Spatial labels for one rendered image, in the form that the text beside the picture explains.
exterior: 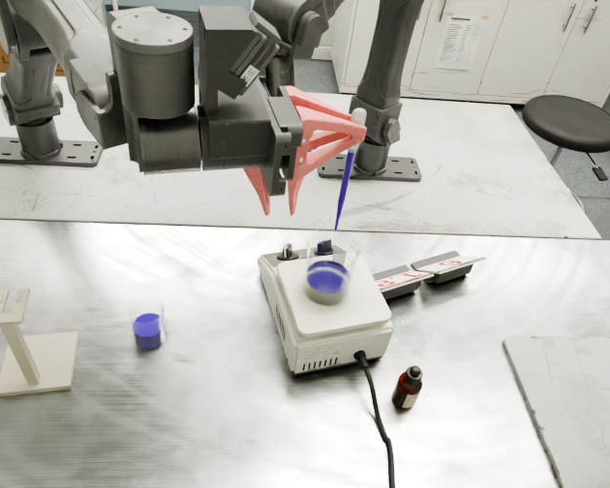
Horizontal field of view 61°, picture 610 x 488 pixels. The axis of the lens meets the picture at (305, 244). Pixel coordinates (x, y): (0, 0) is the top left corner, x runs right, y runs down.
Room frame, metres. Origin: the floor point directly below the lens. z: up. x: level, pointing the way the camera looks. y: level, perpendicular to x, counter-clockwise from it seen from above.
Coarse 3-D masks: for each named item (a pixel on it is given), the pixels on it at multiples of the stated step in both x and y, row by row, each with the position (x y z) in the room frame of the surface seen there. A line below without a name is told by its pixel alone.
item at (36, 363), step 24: (24, 288) 0.35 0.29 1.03; (0, 312) 0.32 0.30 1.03; (24, 312) 0.32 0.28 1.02; (24, 336) 0.37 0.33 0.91; (48, 336) 0.37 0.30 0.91; (72, 336) 0.38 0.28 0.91; (24, 360) 0.31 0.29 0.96; (48, 360) 0.34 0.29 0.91; (72, 360) 0.34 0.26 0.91; (0, 384) 0.30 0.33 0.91; (24, 384) 0.30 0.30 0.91; (48, 384) 0.31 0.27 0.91
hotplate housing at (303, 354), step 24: (264, 264) 0.51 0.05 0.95; (264, 288) 0.50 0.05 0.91; (288, 312) 0.41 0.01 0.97; (288, 336) 0.39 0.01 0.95; (336, 336) 0.39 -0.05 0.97; (360, 336) 0.39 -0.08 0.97; (384, 336) 0.41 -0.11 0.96; (288, 360) 0.38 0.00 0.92; (312, 360) 0.37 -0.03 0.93; (336, 360) 0.38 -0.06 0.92; (360, 360) 0.38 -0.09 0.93
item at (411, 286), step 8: (384, 272) 0.57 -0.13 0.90; (392, 272) 0.57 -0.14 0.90; (400, 272) 0.58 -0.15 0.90; (376, 280) 0.55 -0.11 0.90; (416, 280) 0.53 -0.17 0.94; (392, 288) 0.51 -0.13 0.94; (400, 288) 0.52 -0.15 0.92; (408, 288) 0.53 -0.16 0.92; (416, 288) 0.54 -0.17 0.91; (384, 296) 0.51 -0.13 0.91; (392, 296) 0.52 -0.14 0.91
